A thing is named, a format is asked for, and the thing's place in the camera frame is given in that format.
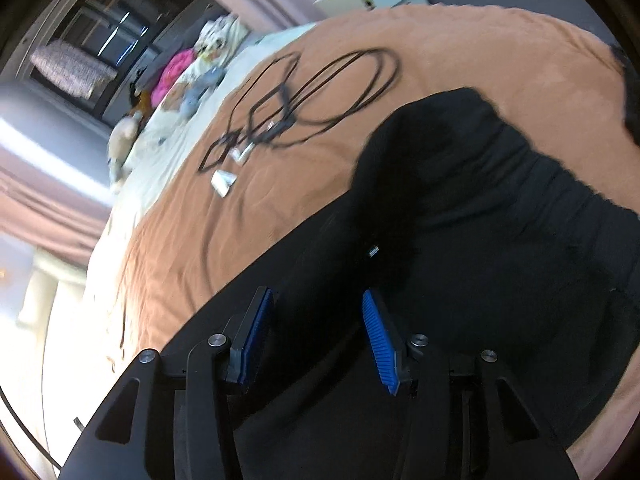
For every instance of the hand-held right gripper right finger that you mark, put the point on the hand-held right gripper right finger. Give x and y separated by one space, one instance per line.
377 341

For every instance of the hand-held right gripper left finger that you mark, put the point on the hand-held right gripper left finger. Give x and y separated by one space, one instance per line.
256 335

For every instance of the black pants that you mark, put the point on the black pants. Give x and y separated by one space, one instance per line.
475 210

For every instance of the white charger adapter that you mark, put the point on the white charger adapter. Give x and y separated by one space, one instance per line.
223 182

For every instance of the brown blanket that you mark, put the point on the brown blanket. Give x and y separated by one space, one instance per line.
310 170

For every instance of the small white plug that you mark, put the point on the small white plug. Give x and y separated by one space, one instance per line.
242 154

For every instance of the cream bed sheet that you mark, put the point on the cream bed sheet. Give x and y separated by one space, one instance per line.
165 150

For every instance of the beige plush toy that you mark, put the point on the beige plush toy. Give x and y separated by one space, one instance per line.
122 140

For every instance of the blue-grey plush toy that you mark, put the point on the blue-grey plush toy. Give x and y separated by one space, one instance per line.
200 91

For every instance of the pink curtain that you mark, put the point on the pink curtain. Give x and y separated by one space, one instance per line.
45 200

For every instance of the brown plush toy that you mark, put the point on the brown plush toy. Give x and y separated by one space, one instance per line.
142 102

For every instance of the patterned cushion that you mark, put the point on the patterned cushion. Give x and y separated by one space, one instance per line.
72 67

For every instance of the dark cloth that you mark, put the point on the dark cloth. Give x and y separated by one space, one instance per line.
629 100

